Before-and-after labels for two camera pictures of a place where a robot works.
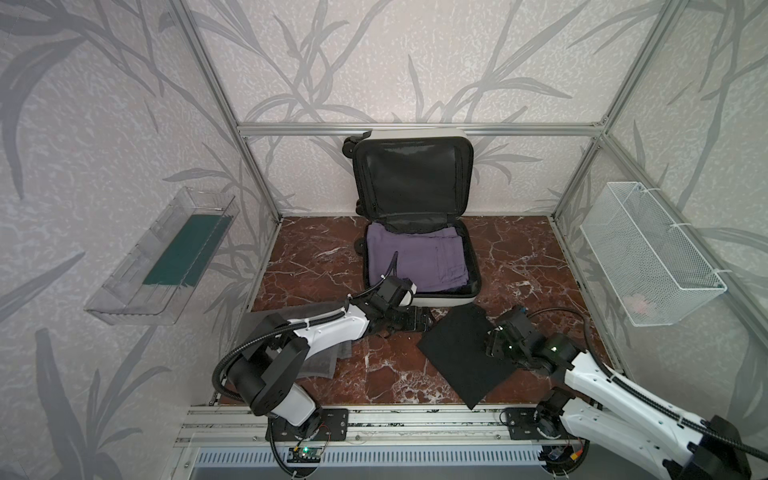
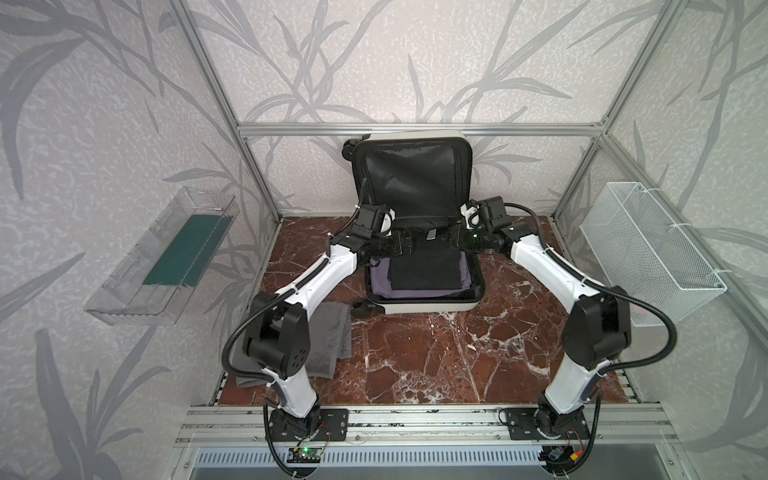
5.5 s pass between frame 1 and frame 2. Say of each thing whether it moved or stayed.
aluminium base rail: stayed
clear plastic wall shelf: stayed
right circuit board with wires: stayed
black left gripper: moved
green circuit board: stayed
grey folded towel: stayed
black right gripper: moved
